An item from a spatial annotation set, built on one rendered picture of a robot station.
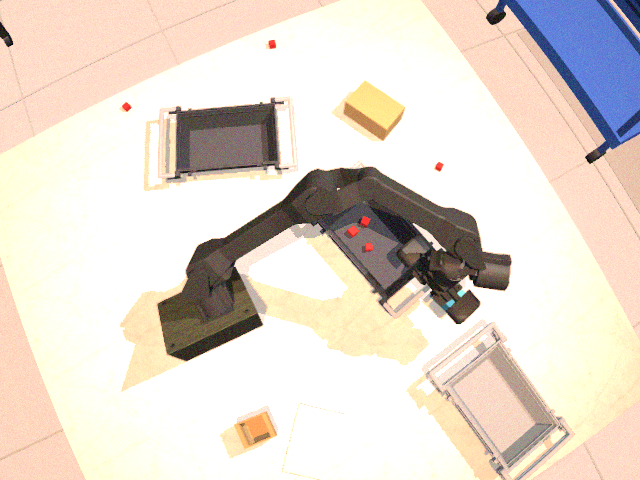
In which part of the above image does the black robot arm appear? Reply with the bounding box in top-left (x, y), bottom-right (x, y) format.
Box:
top-left (181, 166), bottom-right (513, 324)

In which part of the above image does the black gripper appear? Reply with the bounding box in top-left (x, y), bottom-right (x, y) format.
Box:
top-left (396, 234), bottom-right (481, 324)

